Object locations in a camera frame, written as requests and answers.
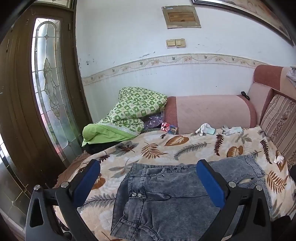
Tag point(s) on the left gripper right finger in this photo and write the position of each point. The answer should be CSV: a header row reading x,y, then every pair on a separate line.
x,y
254,222

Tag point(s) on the grey denim pants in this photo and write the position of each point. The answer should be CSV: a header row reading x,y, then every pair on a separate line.
x,y
171,203

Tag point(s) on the colourful small packet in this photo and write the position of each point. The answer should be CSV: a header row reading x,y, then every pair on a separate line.
x,y
166,127

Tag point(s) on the leaf pattern bed blanket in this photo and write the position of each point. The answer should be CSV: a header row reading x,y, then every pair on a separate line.
x,y
160,148

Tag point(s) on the striped floral cushion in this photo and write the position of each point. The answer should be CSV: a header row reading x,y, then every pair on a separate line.
x,y
278,123

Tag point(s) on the beige wall switch plate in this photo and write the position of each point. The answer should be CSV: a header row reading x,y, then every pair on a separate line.
x,y
176,43

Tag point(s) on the green patterned quilt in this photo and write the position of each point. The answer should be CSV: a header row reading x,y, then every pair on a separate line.
x,y
124,121

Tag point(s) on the large framed picture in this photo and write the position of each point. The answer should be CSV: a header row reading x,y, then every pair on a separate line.
x,y
256,10

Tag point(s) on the brown door with glass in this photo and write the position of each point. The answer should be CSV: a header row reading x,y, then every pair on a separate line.
x,y
43,106

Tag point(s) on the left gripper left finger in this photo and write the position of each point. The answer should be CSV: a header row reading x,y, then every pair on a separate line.
x,y
52,213

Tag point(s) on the small black object on sofa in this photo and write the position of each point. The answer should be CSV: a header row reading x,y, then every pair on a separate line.
x,y
244,95

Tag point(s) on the white glove left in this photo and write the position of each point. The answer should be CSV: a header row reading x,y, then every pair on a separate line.
x,y
205,129

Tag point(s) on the crumpled white tissue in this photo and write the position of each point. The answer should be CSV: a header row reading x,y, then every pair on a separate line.
x,y
279,159

